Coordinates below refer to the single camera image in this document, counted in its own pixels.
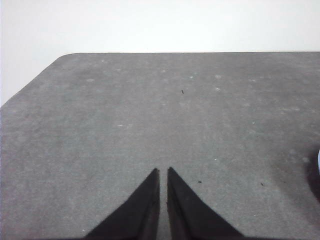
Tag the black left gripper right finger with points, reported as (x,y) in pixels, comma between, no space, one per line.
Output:
(190,217)

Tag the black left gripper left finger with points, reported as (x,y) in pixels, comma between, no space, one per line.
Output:
(137,215)

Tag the blue round plate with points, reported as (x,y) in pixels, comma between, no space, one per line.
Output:
(319,161)

